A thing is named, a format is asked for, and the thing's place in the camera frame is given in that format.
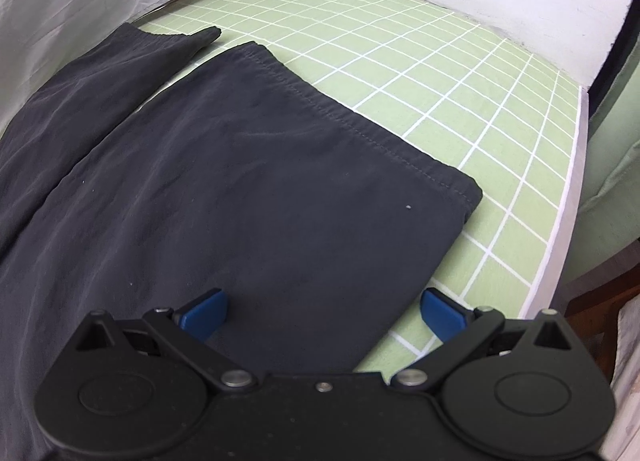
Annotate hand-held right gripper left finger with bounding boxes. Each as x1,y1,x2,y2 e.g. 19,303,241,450
75,287,259,393

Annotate light green cloth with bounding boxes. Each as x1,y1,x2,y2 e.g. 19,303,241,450
579,23,640,254

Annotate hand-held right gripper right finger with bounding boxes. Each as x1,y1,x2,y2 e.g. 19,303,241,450
390,288,576,393

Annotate black pants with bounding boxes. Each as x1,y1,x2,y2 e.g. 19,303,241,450
0,23,484,377

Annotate green grid mat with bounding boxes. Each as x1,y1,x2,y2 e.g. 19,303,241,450
135,0,583,377

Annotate wooden furniture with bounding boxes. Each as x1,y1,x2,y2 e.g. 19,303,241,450
565,241,640,384

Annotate white cloth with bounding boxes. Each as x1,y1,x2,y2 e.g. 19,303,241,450
602,298,640,461

